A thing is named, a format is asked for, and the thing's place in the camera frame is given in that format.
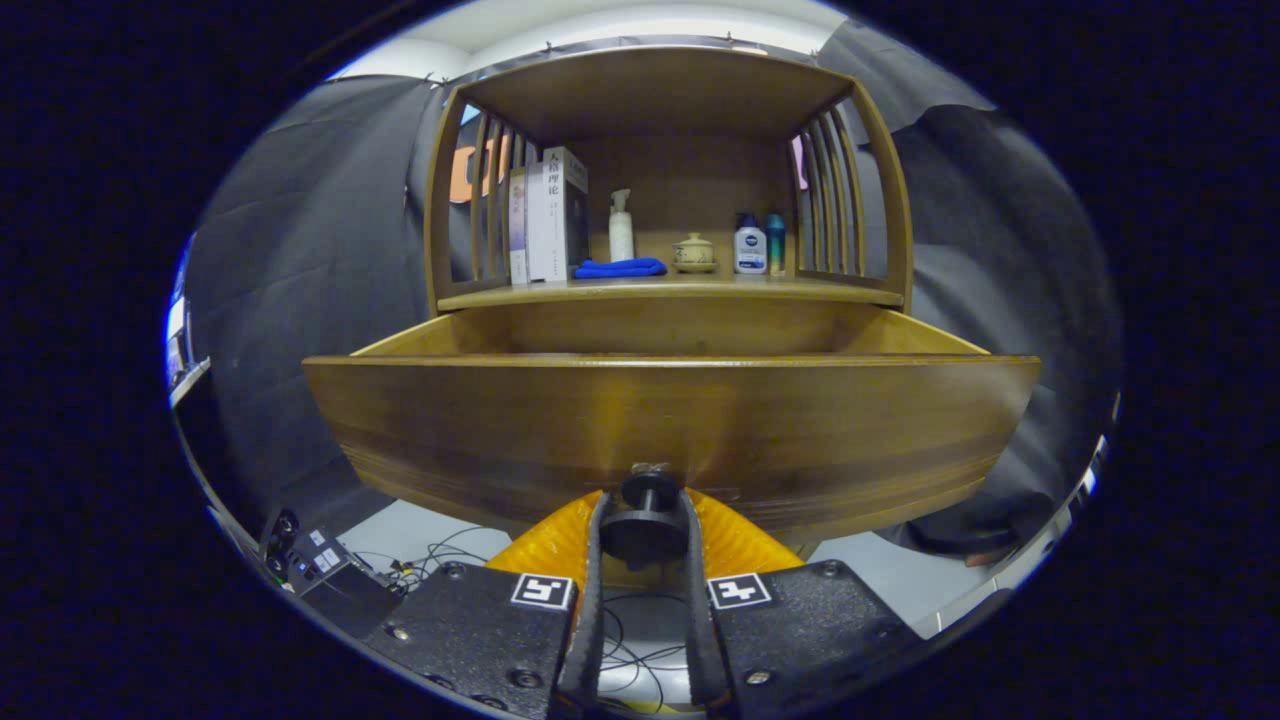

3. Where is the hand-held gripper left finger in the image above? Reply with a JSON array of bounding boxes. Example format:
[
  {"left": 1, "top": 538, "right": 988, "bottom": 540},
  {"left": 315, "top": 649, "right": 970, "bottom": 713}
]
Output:
[{"left": 365, "top": 488, "right": 613, "bottom": 720}]

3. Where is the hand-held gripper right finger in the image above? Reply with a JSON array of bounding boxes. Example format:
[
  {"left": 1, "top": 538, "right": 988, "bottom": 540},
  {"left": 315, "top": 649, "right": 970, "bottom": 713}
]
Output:
[{"left": 678, "top": 488, "right": 926, "bottom": 720}]

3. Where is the black drawer knob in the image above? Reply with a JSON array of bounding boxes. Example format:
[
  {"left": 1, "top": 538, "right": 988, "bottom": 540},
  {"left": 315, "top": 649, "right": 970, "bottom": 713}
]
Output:
[{"left": 600, "top": 462, "right": 691, "bottom": 569}]

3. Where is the wooden drawer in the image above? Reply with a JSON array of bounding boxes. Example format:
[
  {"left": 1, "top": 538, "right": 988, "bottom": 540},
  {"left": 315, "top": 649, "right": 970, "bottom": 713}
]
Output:
[{"left": 302, "top": 305, "right": 1041, "bottom": 546}]

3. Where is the wooden countertop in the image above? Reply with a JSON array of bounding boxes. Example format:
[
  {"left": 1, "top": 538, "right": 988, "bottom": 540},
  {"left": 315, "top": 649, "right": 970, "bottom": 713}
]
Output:
[{"left": 437, "top": 275, "right": 906, "bottom": 313}]

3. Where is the wooden cabinet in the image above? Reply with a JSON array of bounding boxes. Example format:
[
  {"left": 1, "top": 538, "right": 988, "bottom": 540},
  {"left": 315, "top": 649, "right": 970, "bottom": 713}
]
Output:
[{"left": 302, "top": 45, "right": 1041, "bottom": 591}]

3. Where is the black electronic box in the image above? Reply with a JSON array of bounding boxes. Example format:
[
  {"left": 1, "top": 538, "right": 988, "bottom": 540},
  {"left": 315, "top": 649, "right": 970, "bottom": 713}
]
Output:
[{"left": 262, "top": 508, "right": 401, "bottom": 636}]

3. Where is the white lotion bottle dark cap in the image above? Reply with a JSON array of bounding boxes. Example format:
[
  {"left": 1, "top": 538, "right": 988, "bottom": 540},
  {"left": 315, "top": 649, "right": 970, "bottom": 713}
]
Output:
[{"left": 733, "top": 212, "right": 768, "bottom": 275}]

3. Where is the blue folded cloth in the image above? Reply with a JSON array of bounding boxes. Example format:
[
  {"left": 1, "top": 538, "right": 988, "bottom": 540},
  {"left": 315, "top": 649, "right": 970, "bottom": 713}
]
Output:
[{"left": 573, "top": 257, "right": 668, "bottom": 280}]

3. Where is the pale purple book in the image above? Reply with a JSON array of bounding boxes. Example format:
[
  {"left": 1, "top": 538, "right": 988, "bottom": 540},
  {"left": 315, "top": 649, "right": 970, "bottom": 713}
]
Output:
[{"left": 508, "top": 167, "right": 529, "bottom": 286}]

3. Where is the white book portrait cover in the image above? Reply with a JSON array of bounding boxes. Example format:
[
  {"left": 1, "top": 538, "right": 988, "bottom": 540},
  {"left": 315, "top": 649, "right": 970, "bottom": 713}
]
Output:
[{"left": 543, "top": 147, "right": 590, "bottom": 285}]

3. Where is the thin white book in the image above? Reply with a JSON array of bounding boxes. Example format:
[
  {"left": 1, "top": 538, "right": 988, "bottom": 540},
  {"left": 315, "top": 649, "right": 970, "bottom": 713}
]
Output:
[{"left": 526, "top": 164, "right": 547, "bottom": 285}]

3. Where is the white pump bottle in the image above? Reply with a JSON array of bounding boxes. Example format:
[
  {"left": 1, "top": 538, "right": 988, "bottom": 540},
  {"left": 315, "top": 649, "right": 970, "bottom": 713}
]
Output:
[{"left": 609, "top": 188, "right": 636, "bottom": 263}]

